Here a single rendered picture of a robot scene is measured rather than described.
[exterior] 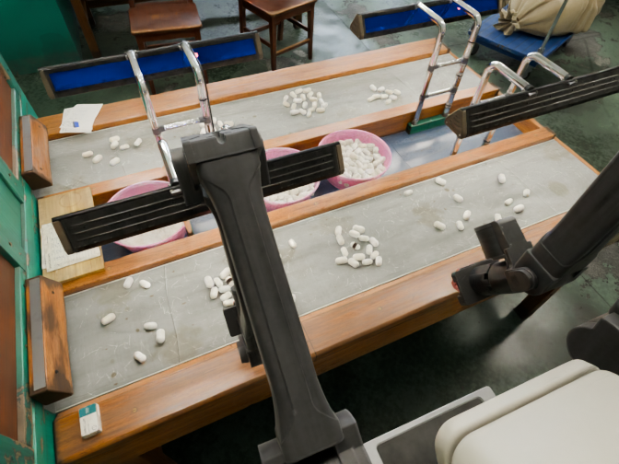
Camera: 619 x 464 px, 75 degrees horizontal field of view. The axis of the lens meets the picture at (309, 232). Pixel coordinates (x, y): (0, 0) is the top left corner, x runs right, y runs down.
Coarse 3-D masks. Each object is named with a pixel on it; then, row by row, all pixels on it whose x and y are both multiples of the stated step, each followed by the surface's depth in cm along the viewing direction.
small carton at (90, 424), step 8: (88, 408) 87; (96, 408) 87; (80, 416) 86; (88, 416) 86; (96, 416) 86; (80, 424) 85; (88, 424) 85; (96, 424) 85; (88, 432) 84; (96, 432) 85
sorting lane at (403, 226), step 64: (448, 192) 137; (512, 192) 138; (576, 192) 140; (192, 256) 117; (320, 256) 119; (384, 256) 120; (448, 256) 121; (128, 320) 104; (192, 320) 105; (128, 384) 94
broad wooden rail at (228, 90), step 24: (384, 48) 190; (408, 48) 191; (432, 48) 192; (288, 72) 174; (312, 72) 175; (336, 72) 175; (360, 72) 180; (168, 96) 160; (192, 96) 160; (216, 96) 161; (240, 96) 163; (48, 120) 148; (96, 120) 149; (120, 120) 150; (144, 120) 154
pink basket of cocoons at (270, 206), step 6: (270, 150) 143; (276, 150) 143; (282, 150) 143; (288, 150) 143; (294, 150) 143; (318, 186) 133; (312, 192) 131; (306, 198) 130; (270, 204) 130; (276, 204) 129; (282, 204) 129; (288, 204) 129; (270, 210) 134
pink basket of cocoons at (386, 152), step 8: (328, 136) 148; (336, 136) 151; (344, 136) 152; (352, 136) 152; (360, 136) 152; (368, 136) 151; (376, 136) 149; (320, 144) 145; (376, 144) 150; (384, 144) 147; (384, 152) 147; (336, 176) 136; (376, 176) 136; (336, 184) 143; (352, 184) 139
